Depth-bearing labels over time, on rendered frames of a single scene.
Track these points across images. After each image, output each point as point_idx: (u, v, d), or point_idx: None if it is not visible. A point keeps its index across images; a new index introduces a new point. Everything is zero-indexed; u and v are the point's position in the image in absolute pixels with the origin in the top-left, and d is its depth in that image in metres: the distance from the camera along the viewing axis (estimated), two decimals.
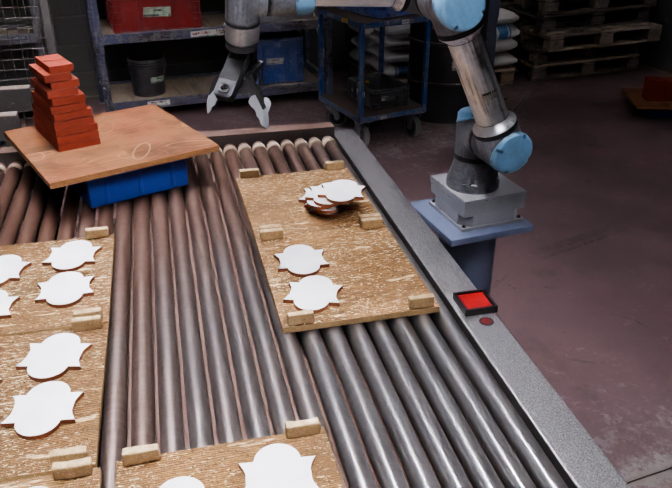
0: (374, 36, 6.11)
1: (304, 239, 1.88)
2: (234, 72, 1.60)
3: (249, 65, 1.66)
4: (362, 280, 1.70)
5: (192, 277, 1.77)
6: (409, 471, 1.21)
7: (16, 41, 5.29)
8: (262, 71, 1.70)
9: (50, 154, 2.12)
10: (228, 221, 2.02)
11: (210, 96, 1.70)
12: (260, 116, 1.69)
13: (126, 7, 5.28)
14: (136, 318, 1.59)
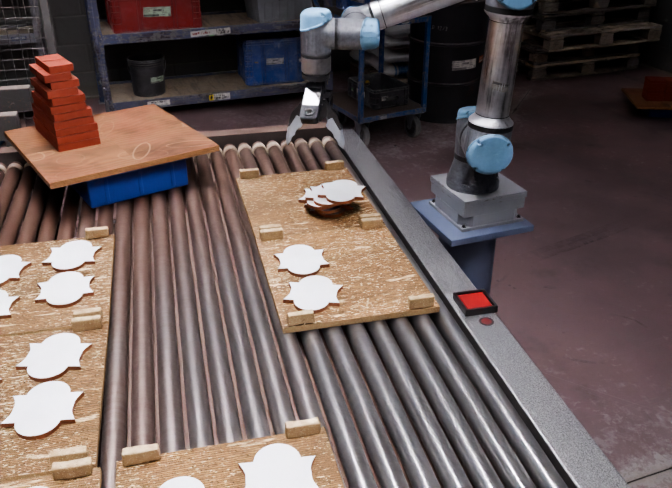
0: None
1: (304, 239, 1.88)
2: (314, 98, 1.82)
3: (322, 94, 1.88)
4: (362, 280, 1.70)
5: (192, 277, 1.77)
6: (409, 471, 1.21)
7: (16, 41, 5.29)
8: (332, 99, 1.92)
9: (50, 154, 2.12)
10: (228, 221, 2.02)
11: (290, 127, 1.90)
12: (337, 137, 1.89)
13: (126, 7, 5.28)
14: (136, 318, 1.59)
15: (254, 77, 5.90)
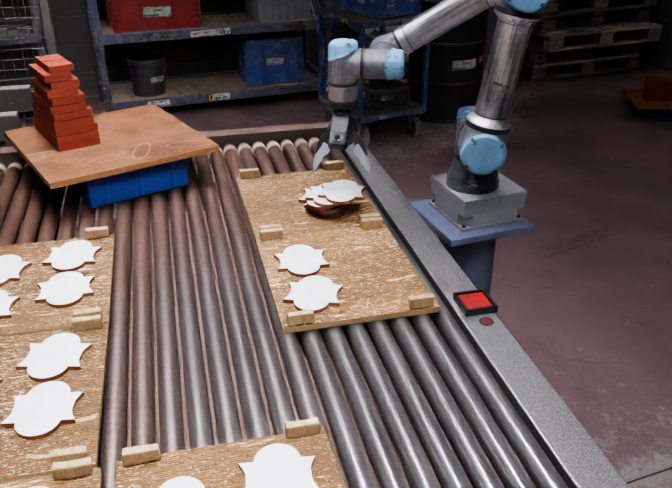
0: (374, 36, 6.11)
1: (304, 239, 1.88)
2: (342, 125, 1.88)
3: None
4: (362, 280, 1.70)
5: (192, 277, 1.77)
6: (409, 471, 1.21)
7: (16, 41, 5.29)
8: (357, 126, 1.98)
9: (50, 154, 2.12)
10: (228, 221, 2.02)
11: (317, 154, 1.95)
12: (364, 162, 1.95)
13: (126, 7, 5.28)
14: (136, 318, 1.59)
15: (254, 77, 5.90)
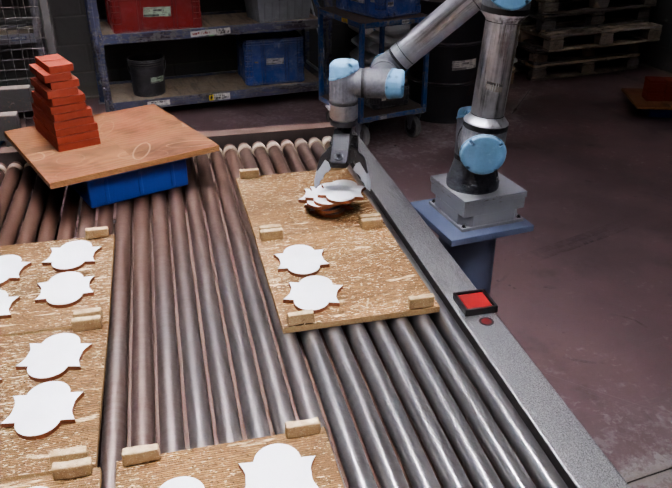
0: (374, 36, 6.11)
1: (304, 239, 1.88)
2: (343, 143, 1.90)
3: None
4: (362, 280, 1.70)
5: (192, 277, 1.77)
6: (409, 471, 1.21)
7: (16, 41, 5.29)
8: (357, 144, 2.00)
9: (50, 154, 2.12)
10: (228, 221, 2.02)
11: (318, 171, 1.98)
12: (364, 180, 1.97)
13: (126, 7, 5.28)
14: (136, 318, 1.59)
15: (254, 77, 5.90)
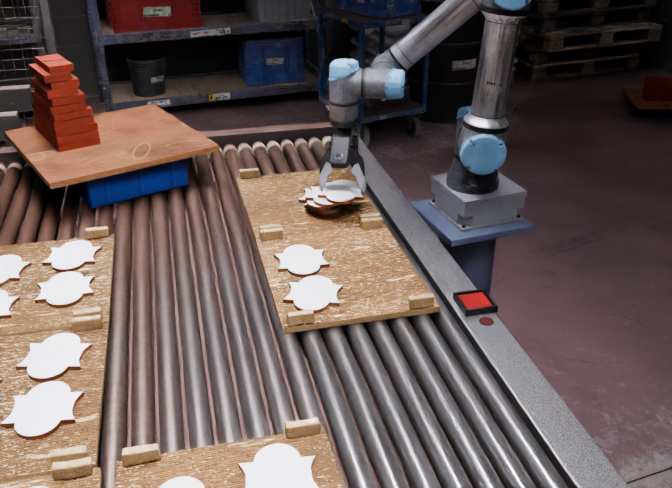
0: (374, 36, 6.11)
1: (304, 239, 1.88)
2: (343, 143, 1.90)
3: None
4: (362, 280, 1.70)
5: (192, 277, 1.77)
6: (409, 471, 1.21)
7: (16, 41, 5.29)
8: (357, 144, 2.00)
9: (50, 154, 2.12)
10: (228, 221, 2.02)
11: (321, 174, 1.98)
12: (360, 182, 1.98)
13: (126, 7, 5.28)
14: (136, 318, 1.59)
15: (254, 77, 5.90)
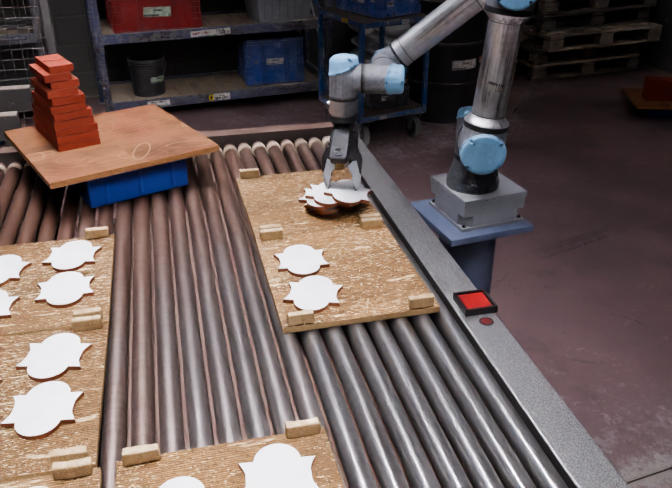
0: (374, 36, 6.11)
1: (304, 239, 1.88)
2: (343, 139, 1.89)
3: None
4: (362, 280, 1.70)
5: (192, 277, 1.77)
6: (409, 471, 1.21)
7: (16, 41, 5.29)
8: (357, 140, 2.00)
9: (50, 154, 2.12)
10: (228, 221, 2.02)
11: (325, 172, 1.98)
12: (355, 179, 1.97)
13: (126, 7, 5.28)
14: (136, 318, 1.59)
15: (254, 77, 5.90)
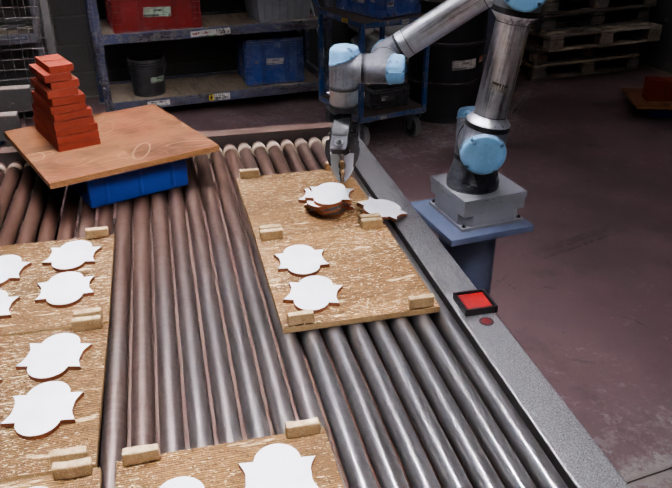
0: (374, 36, 6.11)
1: (304, 239, 1.88)
2: (343, 129, 1.88)
3: None
4: (362, 280, 1.70)
5: (192, 277, 1.77)
6: (409, 471, 1.21)
7: (16, 41, 5.29)
8: (357, 131, 1.99)
9: (50, 154, 2.12)
10: (228, 221, 2.02)
11: (332, 165, 1.96)
12: (347, 171, 1.97)
13: (126, 7, 5.28)
14: (136, 318, 1.59)
15: (254, 77, 5.90)
